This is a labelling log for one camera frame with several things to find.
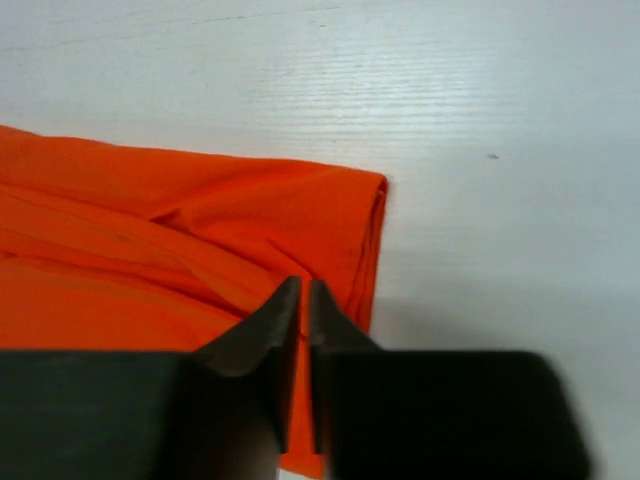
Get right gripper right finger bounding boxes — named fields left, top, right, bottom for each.
left=309, top=280, right=594, bottom=479

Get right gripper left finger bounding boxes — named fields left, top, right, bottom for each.
left=1, top=276, right=301, bottom=479

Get orange t shirt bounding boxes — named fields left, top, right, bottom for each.
left=0, top=123, right=390, bottom=474

